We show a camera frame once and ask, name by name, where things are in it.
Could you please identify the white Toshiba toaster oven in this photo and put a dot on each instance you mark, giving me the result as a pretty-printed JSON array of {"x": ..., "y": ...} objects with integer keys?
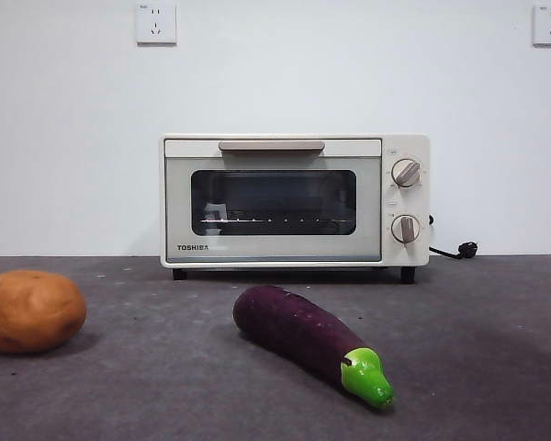
[{"x": 275, "y": 252}]

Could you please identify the purple eggplant with green stem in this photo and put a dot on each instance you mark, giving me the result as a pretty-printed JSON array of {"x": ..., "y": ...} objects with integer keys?
[{"x": 294, "y": 331}]

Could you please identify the beige oven knob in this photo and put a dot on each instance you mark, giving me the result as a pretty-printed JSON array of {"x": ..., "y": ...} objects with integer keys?
[
  {"x": 406, "y": 173},
  {"x": 405, "y": 228}
]

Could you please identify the brown potato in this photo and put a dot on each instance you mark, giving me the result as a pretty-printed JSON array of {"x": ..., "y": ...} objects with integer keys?
[{"x": 27, "y": 312}]

